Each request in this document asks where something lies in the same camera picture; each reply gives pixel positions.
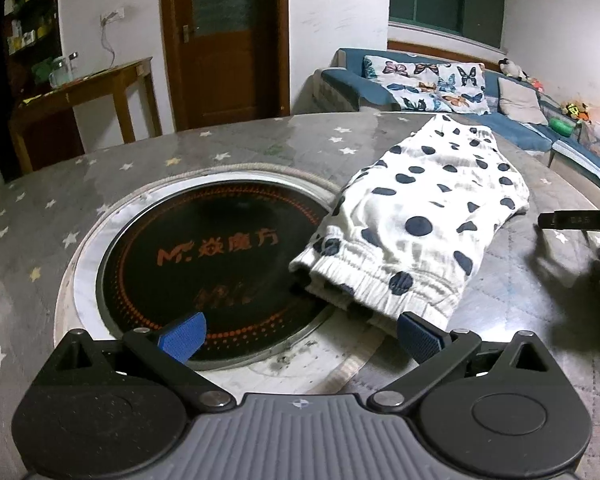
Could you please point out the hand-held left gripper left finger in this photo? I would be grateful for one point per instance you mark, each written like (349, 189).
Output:
(182, 336)

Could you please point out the white polka dot pants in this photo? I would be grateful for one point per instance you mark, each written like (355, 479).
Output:
(430, 210)

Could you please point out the black and white plush toy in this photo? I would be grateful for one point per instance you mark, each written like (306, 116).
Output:
(511, 67)

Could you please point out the butterfly print pillow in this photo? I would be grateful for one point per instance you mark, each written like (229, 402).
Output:
(420, 85)

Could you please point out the blue sofa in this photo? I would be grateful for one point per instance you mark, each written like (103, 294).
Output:
(520, 132)

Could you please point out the yellow and black toy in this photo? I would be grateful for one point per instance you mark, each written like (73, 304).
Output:
(575, 110)

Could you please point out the brown wooden door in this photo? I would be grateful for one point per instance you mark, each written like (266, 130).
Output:
(220, 75)

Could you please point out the white wall outlet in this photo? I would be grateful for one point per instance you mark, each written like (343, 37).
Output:
(112, 15)

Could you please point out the black round induction cooktop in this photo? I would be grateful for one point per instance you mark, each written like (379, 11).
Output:
(190, 260)

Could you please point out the beige cushion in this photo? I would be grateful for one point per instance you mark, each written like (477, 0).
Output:
(520, 102)

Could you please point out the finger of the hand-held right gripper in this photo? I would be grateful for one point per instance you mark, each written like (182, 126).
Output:
(575, 221)

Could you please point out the dark wooden shelf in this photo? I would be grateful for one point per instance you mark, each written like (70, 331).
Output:
(17, 75)

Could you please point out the grey star-printed table cover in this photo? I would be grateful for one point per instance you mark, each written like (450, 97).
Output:
(180, 145)

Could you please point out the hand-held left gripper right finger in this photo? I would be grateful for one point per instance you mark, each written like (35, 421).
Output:
(420, 338)

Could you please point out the glass pitcher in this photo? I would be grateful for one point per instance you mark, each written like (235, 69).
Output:
(58, 74)

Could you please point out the green ball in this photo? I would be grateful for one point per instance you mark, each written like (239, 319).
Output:
(562, 126)

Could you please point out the wooden side table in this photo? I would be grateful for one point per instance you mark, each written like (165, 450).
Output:
(95, 80)

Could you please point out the small orange toy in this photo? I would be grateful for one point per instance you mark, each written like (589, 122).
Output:
(536, 84)

